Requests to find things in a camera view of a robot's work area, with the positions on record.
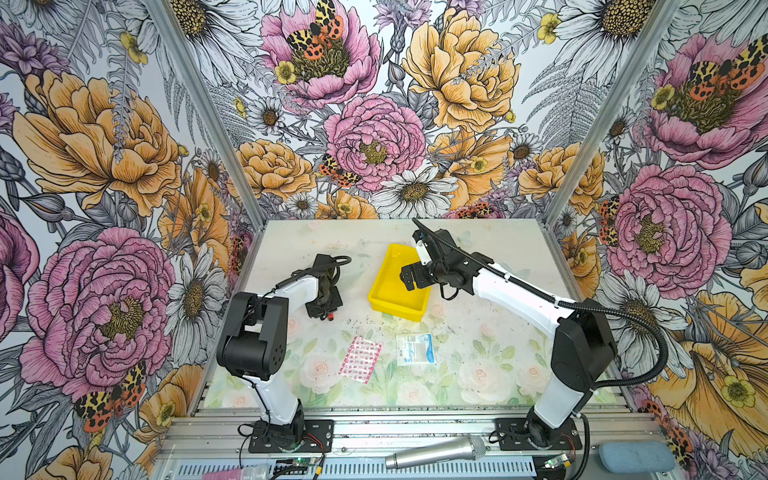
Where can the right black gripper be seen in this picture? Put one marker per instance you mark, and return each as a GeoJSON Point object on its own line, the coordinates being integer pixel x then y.
{"type": "Point", "coordinates": [421, 280]}

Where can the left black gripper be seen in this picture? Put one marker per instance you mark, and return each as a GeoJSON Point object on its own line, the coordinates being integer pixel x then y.
{"type": "Point", "coordinates": [336, 303]}

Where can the yellow plastic bin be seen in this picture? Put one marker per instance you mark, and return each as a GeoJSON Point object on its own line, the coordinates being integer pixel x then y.
{"type": "Point", "coordinates": [389, 295]}

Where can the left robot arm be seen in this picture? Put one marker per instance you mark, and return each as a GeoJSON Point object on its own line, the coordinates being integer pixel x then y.
{"type": "Point", "coordinates": [253, 347]}

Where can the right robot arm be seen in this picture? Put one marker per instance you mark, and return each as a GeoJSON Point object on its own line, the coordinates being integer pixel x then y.
{"type": "Point", "coordinates": [583, 345]}

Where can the pink patterned packet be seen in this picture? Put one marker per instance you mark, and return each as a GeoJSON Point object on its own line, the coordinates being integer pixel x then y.
{"type": "Point", "coordinates": [360, 360]}

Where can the blue white packet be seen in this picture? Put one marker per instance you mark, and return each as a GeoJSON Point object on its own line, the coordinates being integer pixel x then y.
{"type": "Point", "coordinates": [415, 350]}

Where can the green circuit board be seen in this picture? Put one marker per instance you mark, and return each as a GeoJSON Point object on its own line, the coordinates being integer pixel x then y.
{"type": "Point", "coordinates": [295, 463]}

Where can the silver microphone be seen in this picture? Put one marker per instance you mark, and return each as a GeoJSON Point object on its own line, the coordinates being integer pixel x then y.
{"type": "Point", "coordinates": [459, 448]}

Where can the grey blue pad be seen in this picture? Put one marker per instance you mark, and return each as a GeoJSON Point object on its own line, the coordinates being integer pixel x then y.
{"type": "Point", "coordinates": [636, 457]}

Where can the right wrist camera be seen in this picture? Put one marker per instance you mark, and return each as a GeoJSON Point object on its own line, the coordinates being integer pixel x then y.
{"type": "Point", "coordinates": [422, 251]}

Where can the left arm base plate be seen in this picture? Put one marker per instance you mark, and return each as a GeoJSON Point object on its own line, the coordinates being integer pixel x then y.
{"type": "Point", "coordinates": [309, 436]}

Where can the left aluminium corner post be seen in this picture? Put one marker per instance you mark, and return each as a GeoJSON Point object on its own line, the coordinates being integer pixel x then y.
{"type": "Point", "coordinates": [185, 63]}

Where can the aluminium corner post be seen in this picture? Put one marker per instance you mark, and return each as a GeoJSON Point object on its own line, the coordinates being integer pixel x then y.
{"type": "Point", "coordinates": [185, 63]}
{"type": "Point", "coordinates": [646, 47]}

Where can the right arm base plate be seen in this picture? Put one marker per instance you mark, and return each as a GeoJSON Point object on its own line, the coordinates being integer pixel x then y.
{"type": "Point", "coordinates": [523, 434]}

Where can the aluminium front rail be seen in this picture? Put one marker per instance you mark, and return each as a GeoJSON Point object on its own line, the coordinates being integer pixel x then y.
{"type": "Point", "coordinates": [213, 434]}

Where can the right aluminium corner post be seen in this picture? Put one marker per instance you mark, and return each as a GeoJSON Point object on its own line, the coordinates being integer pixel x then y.
{"type": "Point", "coordinates": [646, 47]}

